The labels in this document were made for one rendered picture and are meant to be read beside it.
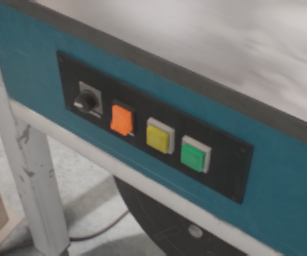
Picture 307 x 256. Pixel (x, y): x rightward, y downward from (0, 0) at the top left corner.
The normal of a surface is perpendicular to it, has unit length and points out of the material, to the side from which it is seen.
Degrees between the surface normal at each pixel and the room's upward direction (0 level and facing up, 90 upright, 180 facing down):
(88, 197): 0
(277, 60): 0
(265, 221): 90
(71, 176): 0
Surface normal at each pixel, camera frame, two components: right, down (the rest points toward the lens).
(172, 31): 0.00, -0.71
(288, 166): -0.59, 0.57
